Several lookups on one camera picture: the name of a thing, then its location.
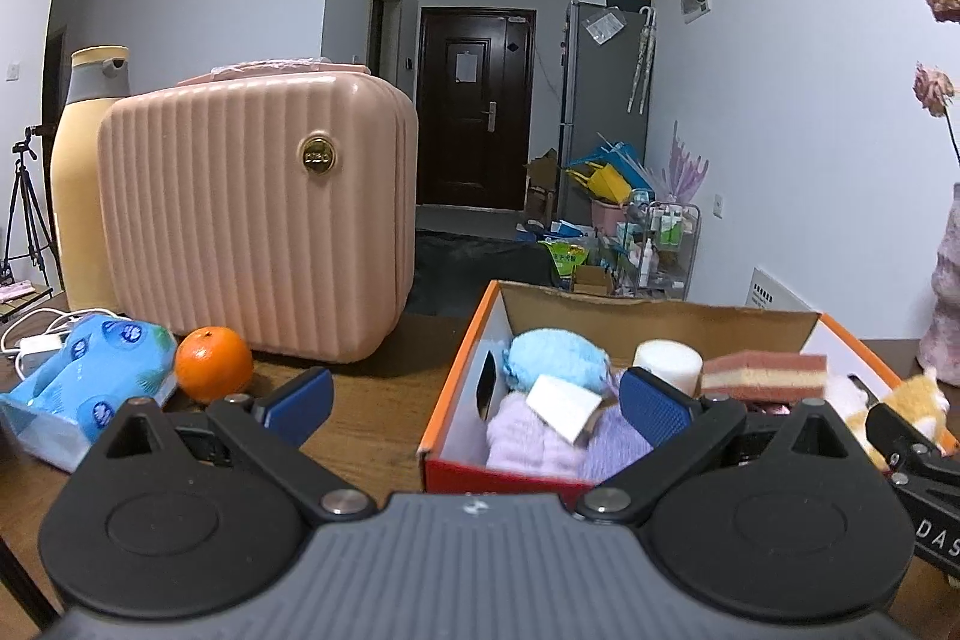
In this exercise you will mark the purple woven pouch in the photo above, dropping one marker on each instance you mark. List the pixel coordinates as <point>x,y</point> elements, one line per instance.
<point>613,445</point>

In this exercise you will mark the orange tangerine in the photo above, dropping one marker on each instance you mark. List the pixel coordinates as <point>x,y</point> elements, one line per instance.
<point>213,362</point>

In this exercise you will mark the light blue plush toy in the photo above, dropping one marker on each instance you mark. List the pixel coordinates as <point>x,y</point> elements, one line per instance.
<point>559,353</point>

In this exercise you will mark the white foam cylinder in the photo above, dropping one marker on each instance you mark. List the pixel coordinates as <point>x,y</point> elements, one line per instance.
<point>672,362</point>

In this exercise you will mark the yellow white plush toy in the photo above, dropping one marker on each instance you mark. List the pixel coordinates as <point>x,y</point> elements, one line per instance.
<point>918,400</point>

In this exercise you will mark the white charger with cable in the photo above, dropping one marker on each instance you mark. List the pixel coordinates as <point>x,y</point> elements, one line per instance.
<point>28,353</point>

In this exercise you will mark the black bag on floor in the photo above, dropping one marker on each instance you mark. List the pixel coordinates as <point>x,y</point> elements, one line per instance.
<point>453,271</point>

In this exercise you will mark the blue tissue pack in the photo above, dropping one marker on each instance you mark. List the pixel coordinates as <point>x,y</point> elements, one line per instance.
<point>60,410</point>

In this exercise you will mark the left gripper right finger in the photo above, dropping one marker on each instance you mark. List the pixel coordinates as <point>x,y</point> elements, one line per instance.
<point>686,434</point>

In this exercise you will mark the purple textured vase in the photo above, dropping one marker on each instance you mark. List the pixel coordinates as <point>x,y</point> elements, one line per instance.
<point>939,349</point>

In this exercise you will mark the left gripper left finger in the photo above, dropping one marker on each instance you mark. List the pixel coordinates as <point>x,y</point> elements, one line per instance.
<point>263,435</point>

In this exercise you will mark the dark entrance door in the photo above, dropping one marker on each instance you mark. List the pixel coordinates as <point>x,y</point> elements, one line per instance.
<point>474,102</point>

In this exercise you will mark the storage cart with bottles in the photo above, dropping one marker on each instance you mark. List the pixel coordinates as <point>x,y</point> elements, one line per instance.
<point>656,249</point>

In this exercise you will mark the red cardboard box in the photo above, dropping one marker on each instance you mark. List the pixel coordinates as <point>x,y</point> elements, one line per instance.
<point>453,451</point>

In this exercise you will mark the white tag card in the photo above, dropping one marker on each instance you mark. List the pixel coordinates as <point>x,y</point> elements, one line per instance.
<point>564,407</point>

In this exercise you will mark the white board against wall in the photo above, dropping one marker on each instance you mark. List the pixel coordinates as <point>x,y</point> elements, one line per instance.
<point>765,291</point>

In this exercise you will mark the pink ribbed small suitcase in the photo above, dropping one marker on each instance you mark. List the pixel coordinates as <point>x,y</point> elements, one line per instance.
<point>281,205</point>

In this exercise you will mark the yellow thermos jug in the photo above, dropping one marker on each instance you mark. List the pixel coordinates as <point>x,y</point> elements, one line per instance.
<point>98,79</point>

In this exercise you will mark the pink layered sponge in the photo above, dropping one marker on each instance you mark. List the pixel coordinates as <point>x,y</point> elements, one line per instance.
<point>765,376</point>

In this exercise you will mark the grey refrigerator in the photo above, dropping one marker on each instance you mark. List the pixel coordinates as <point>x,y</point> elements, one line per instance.
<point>599,57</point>

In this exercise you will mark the black camera tripod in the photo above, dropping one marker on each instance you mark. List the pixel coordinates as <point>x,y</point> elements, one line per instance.
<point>25,201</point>

